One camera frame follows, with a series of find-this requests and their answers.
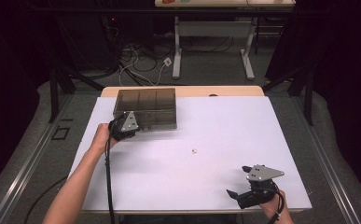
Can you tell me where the black floor cable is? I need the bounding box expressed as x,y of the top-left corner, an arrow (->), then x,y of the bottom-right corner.
22,175 -> 69,224

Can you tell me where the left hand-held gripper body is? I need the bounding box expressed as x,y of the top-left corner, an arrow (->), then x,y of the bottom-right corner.
108,111 -> 140,141

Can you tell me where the person's dark clothing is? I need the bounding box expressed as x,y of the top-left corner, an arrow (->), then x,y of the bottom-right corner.
118,214 -> 239,224

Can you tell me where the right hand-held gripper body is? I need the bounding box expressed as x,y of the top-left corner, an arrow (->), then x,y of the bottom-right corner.
237,164 -> 285,210

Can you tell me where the aluminium floor rail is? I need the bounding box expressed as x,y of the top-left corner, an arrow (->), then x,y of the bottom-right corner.
289,96 -> 361,224
0,94 -> 74,224

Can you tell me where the white-legged background desk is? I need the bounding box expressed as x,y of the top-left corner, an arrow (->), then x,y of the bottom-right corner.
154,0 -> 296,81

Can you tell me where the light wooden table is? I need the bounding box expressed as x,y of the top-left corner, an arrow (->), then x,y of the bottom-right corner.
60,85 -> 310,216

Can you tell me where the person's right hand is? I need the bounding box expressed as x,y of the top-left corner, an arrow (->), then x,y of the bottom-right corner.
259,190 -> 288,220

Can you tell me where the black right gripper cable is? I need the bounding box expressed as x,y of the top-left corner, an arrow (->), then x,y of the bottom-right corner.
267,183 -> 286,224

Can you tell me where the tangle of black floor cables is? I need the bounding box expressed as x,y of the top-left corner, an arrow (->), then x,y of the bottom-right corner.
116,35 -> 235,87

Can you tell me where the smoky transparent drawer box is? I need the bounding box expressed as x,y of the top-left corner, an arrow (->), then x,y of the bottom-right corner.
112,88 -> 178,132

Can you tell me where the black metal stand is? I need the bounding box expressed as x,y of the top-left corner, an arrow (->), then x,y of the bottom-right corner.
261,62 -> 314,127
48,18 -> 106,124

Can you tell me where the person's left hand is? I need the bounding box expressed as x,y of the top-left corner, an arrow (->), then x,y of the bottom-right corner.
89,122 -> 119,155

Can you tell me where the white table cover sheet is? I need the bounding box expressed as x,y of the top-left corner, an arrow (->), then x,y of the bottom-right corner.
67,95 -> 312,213

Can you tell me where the white floor cable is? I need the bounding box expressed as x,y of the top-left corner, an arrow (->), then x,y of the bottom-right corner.
118,46 -> 169,87

